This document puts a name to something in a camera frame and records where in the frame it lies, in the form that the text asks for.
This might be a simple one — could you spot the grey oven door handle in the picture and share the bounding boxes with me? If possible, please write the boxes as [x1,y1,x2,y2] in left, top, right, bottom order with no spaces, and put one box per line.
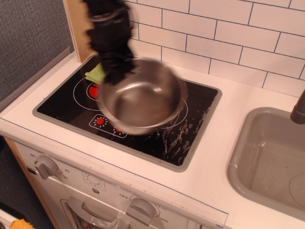
[66,197,131,229]

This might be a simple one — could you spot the grey toy faucet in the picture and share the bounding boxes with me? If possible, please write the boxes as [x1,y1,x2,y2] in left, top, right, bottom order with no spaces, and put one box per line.
[290,90,305,125]

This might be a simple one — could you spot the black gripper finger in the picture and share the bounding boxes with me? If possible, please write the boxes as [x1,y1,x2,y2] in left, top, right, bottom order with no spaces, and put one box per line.
[102,65,129,85]

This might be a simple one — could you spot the right grey oven knob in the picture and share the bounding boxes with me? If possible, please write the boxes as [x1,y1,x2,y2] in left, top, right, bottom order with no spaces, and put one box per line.
[126,198,156,226]

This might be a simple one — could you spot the left grey timer knob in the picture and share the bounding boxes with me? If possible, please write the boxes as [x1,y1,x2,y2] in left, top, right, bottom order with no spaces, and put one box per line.
[34,156,59,180]

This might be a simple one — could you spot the orange object at bottom left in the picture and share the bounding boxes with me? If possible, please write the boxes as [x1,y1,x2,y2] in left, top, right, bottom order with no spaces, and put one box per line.
[9,219,34,229]

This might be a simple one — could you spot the left red stove button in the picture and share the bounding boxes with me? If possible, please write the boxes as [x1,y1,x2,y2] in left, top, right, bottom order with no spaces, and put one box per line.
[96,117,105,125]

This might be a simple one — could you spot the grey toy sink basin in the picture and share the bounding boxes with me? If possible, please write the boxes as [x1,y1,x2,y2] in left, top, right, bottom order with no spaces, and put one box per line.
[227,107,305,220]

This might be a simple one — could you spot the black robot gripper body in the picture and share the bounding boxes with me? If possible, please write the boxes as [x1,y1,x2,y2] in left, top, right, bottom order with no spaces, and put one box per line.
[87,16,133,72]

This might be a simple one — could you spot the light wooden side post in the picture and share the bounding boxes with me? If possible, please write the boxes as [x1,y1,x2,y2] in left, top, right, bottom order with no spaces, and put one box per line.
[63,0,93,63]

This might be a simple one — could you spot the stainless steel pot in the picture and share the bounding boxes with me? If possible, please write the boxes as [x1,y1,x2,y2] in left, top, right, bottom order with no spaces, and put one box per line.
[97,58,187,135]

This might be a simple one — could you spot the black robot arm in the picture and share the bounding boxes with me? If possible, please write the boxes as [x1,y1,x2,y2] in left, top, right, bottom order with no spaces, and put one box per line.
[84,0,134,85]

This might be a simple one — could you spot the black toy stovetop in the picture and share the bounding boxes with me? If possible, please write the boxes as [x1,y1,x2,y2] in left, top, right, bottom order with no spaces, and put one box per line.
[33,56,222,172]

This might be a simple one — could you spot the green folded cloth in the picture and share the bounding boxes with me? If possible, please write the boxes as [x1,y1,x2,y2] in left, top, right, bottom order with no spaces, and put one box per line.
[85,63,106,84]

